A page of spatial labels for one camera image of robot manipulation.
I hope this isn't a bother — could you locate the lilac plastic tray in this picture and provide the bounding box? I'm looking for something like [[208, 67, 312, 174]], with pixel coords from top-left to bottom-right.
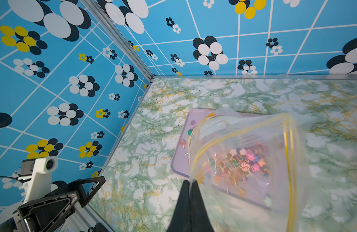
[[171, 108, 272, 210]]

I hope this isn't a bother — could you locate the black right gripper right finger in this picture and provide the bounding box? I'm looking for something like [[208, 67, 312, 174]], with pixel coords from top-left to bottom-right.
[[191, 181, 214, 232]]

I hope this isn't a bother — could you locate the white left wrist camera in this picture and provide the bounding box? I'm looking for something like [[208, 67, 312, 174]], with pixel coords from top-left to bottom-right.
[[18, 156, 58, 203]]

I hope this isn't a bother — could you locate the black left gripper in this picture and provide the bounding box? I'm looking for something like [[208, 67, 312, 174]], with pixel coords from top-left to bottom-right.
[[0, 176, 106, 232]]

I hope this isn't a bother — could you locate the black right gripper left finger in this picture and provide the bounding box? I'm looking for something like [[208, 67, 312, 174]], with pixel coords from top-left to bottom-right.
[[167, 180, 191, 232]]

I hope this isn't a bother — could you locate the pile of colourful candies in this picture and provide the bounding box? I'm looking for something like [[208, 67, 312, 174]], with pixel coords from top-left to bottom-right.
[[179, 118, 272, 198]]

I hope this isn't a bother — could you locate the aluminium corner post left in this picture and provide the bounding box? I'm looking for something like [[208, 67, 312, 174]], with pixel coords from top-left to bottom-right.
[[81, 0, 154, 83]]

